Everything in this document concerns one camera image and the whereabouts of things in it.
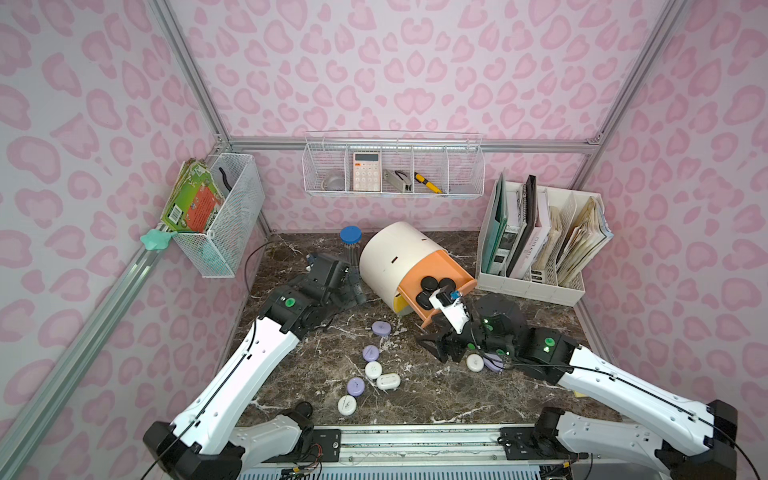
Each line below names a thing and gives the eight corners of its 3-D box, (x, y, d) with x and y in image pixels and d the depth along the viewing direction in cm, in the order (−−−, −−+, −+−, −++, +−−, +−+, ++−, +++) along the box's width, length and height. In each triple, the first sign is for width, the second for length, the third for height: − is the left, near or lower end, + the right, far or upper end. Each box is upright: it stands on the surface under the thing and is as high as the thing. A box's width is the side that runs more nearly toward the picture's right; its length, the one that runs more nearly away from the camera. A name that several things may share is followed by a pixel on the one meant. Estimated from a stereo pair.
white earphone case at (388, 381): (376, 389, 84) (376, 387, 82) (377, 377, 86) (376, 374, 84) (400, 389, 84) (400, 386, 82) (400, 377, 86) (400, 374, 84)
